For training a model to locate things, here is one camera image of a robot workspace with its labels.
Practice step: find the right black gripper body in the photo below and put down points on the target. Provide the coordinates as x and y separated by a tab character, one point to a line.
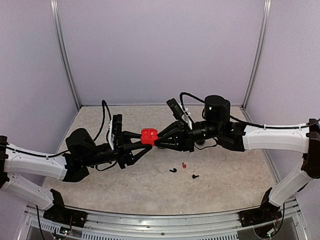
187	138

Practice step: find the red round charging case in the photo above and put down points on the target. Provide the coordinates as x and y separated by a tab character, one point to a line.
149	136

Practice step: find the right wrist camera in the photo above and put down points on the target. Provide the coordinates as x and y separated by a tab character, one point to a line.
179	113

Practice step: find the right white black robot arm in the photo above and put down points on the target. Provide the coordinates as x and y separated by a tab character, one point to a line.
236	135

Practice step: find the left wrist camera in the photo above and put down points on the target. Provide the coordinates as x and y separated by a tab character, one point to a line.
114	130

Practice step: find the right aluminium frame post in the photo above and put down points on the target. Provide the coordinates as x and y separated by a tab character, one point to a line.
258	52

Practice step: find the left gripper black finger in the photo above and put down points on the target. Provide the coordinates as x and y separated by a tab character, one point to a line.
134	151
131	138

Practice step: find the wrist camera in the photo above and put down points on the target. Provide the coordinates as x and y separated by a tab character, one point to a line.
114	130
179	113

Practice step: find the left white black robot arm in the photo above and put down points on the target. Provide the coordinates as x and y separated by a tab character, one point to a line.
70	166

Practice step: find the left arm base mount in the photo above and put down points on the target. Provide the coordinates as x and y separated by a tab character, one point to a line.
66	216

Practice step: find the front aluminium rail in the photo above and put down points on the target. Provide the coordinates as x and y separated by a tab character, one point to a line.
102	225

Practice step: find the black charging case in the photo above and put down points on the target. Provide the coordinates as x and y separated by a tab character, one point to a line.
200	143

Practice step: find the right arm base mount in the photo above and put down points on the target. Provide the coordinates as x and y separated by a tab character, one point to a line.
258	215

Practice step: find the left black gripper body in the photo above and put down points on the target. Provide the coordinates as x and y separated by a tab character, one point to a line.
120	154

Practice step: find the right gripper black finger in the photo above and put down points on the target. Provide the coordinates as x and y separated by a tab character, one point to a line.
168	134
171	144

